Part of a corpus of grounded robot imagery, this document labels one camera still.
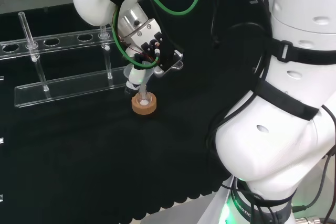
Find brown cork ring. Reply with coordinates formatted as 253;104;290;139
131;93;158;117

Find black bench cloth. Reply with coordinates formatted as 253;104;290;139
0;0;276;224

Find clear plastic funnel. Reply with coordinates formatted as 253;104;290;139
123;60;156;102

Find green cable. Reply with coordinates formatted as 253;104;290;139
112;0;205;69

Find round-bottom glass flask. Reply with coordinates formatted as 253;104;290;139
135;89;153;108

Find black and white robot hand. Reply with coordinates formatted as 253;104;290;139
123;31;184;95

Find clear acrylic funnel stand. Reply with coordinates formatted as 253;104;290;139
0;11;139;109

